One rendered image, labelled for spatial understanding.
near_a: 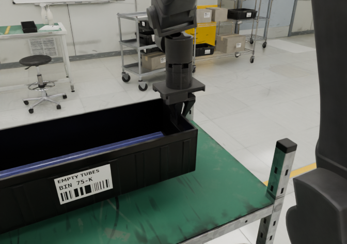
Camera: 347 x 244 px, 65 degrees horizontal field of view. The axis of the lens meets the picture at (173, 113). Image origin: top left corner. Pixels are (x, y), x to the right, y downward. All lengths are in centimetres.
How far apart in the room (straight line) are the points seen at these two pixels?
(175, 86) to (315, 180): 41
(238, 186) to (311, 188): 50
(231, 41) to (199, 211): 427
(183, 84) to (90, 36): 480
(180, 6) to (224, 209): 42
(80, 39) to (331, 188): 521
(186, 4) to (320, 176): 37
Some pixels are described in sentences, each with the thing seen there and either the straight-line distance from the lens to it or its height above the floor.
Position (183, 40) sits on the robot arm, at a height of 129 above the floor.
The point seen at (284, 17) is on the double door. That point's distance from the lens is 755.
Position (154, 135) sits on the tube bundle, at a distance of 66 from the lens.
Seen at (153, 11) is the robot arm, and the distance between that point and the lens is 53.
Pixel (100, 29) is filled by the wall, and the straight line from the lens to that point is 534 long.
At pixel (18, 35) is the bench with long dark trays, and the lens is 366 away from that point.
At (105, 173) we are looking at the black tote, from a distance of 53.
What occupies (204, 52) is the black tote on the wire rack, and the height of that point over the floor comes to 28.
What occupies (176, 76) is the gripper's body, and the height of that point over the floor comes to 122.
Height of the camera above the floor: 140
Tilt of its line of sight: 27 degrees down
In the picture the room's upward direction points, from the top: straight up
